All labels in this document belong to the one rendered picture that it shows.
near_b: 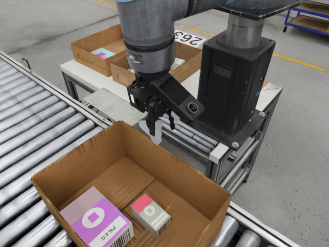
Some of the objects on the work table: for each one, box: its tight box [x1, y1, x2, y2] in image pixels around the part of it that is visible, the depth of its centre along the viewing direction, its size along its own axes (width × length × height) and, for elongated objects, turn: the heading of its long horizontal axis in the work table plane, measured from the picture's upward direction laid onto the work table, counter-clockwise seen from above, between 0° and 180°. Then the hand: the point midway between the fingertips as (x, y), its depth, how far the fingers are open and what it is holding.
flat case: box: [91, 48, 116, 59], centre depth 135 cm, size 14×19×2 cm
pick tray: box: [110, 41, 202, 88], centre depth 124 cm, size 28×38×10 cm
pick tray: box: [71, 24, 126, 77], centre depth 139 cm, size 28×38×10 cm
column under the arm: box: [180, 29, 276, 151], centre depth 91 cm, size 26×26×33 cm
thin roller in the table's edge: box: [159, 117, 215, 150], centre depth 98 cm, size 2×28×2 cm, turn 49°
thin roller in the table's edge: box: [163, 114, 219, 147], centre depth 99 cm, size 2×28×2 cm, turn 49°
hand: (167, 135), depth 61 cm, fingers open, 5 cm apart
